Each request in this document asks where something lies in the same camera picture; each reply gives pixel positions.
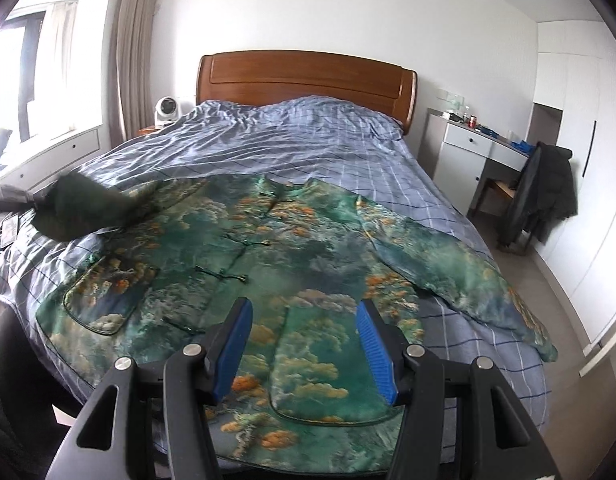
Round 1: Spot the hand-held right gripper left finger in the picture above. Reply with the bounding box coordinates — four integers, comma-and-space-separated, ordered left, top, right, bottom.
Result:
45, 297, 253, 480

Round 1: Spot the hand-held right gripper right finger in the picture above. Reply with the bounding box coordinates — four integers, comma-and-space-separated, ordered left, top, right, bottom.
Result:
355, 299, 563, 480

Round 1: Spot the green printed jacket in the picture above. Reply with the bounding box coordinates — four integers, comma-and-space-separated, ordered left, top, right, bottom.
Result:
33, 172, 558, 466

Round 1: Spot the white window cabinet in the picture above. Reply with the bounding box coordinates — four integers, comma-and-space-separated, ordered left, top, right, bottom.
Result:
0, 127, 101, 193

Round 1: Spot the window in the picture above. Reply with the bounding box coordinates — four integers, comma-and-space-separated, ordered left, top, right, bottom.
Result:
0, 2, 109, 161

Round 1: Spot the white round fan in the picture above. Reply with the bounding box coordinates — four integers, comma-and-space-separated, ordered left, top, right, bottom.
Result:
153, 96, 182, 127

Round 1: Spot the beige curtain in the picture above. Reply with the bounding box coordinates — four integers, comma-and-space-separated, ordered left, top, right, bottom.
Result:
109, 0, 161, 146

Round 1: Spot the wooden chair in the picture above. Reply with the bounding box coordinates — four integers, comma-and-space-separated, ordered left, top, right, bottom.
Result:
480, 177, 538, 257

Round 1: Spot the dark cloth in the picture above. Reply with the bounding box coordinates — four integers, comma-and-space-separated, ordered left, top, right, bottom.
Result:
0, 305, 69, 480

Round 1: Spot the white desk with drawers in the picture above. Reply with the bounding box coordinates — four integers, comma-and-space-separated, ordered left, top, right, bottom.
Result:
420, 107, 534, 218

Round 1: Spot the blue checked duvet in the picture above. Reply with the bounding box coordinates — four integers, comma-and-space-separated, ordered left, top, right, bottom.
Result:
0, 99, 551, 476

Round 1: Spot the dark jacket on chair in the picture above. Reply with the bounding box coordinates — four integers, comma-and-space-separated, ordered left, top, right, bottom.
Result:
502, 141, 578, 248

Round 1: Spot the wooden headboard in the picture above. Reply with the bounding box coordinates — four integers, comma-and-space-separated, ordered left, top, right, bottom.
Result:
195, 50, 419, 133

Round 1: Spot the white wardrobe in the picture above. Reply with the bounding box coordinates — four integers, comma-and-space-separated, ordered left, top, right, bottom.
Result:
532, 20, 616, 348

